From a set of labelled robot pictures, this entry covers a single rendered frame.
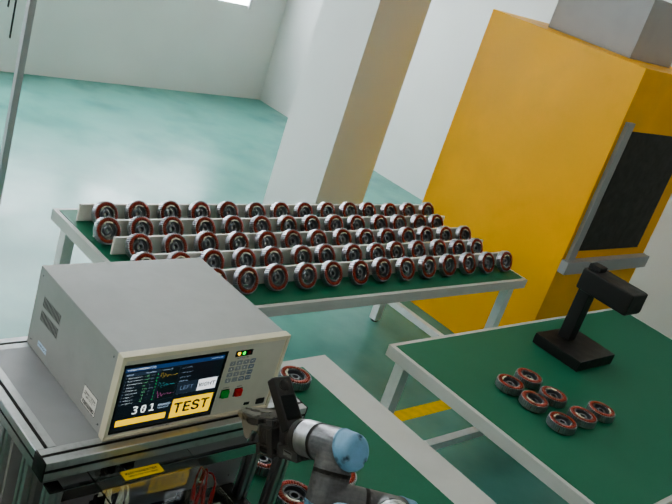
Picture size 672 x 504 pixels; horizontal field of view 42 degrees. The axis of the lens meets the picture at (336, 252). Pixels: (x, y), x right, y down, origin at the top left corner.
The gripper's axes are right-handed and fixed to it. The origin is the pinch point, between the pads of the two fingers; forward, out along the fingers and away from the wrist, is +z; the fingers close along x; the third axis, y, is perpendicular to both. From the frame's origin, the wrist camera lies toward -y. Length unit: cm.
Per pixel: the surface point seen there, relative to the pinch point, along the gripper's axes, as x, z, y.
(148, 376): -21.9, 3.2, -9.8
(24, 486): -40.8, 19.9, 12.7
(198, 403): -6.8, 7.3, -1.1
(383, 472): 74, 26, 36
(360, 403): 93, 55, 23
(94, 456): -32.0, 7.2, 5.6
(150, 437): -18.5, 8.0, 4.4
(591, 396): 205, 32, 34
